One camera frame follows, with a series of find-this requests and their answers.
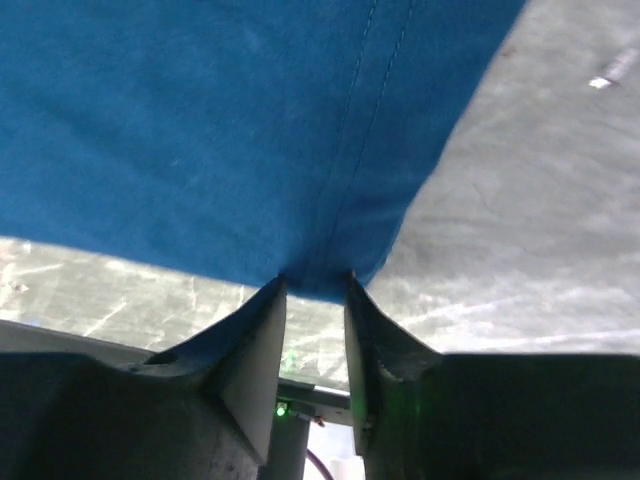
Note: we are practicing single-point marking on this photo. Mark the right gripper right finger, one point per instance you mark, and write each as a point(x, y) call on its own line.
point(421, 414)

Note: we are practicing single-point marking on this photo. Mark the black base beam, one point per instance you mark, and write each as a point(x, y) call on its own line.
point(298, 406)

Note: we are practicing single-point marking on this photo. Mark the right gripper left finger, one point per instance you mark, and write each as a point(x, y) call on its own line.
point(78, 408)

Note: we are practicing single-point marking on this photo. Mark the blue t shirt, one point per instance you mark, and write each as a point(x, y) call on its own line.
point(238, 140)

